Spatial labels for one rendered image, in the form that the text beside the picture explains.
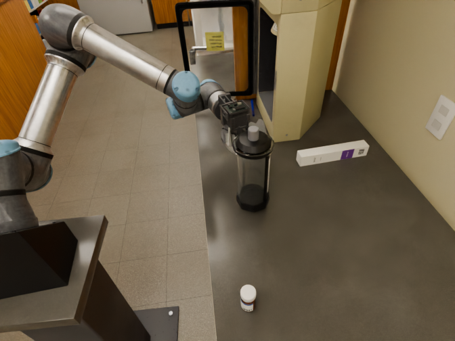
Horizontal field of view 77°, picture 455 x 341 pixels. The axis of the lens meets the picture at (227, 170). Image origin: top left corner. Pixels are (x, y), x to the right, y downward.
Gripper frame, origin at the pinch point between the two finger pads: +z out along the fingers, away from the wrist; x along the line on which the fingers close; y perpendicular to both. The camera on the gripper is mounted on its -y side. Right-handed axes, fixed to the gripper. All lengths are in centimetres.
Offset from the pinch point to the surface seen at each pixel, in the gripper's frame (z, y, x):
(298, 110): -23.5, -9.2, 30.8
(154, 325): -18, -115, -49
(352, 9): -53, 13, 74
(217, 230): 4.2, -23.1, -13.8
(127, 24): -534, -95, 14
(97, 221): -15, -23, -47
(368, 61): -32, -1, 68
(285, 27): -25.2, 20.5, 23.3
